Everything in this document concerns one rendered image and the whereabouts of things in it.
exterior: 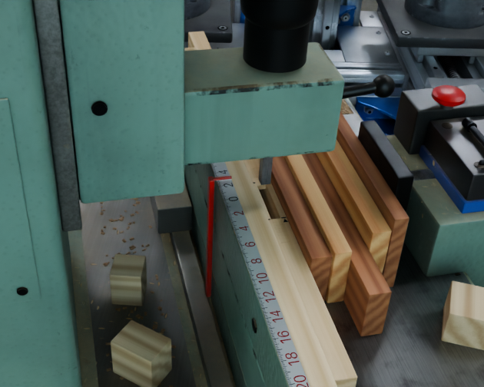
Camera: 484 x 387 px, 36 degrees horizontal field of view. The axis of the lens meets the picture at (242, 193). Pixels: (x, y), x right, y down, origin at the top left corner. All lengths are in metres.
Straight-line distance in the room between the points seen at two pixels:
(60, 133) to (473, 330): 0.35
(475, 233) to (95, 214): 0.43
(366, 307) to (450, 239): 0.11
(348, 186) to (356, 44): 0.81
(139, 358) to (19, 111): 0.28
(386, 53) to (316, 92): 0.84
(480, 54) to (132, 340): 0.88
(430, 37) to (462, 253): 0.67
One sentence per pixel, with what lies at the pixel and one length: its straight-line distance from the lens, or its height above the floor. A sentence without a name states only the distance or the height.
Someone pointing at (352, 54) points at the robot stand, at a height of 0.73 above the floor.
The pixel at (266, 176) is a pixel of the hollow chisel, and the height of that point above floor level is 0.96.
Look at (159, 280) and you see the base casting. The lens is 0.80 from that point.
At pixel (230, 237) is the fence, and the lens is 0.63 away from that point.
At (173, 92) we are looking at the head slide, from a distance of 0.53.
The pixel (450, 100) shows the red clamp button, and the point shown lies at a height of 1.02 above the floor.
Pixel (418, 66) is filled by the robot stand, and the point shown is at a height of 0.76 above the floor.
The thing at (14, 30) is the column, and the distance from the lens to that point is 0.46.
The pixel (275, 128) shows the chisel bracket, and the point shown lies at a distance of 0.61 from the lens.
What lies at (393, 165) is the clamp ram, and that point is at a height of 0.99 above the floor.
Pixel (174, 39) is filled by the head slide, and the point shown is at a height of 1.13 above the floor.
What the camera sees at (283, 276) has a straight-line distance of 0.59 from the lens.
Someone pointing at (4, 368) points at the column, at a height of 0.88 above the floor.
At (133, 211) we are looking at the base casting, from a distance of 0.89.
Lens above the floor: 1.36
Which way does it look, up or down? 38 degrees down
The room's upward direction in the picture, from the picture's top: 3 degrees clockwise
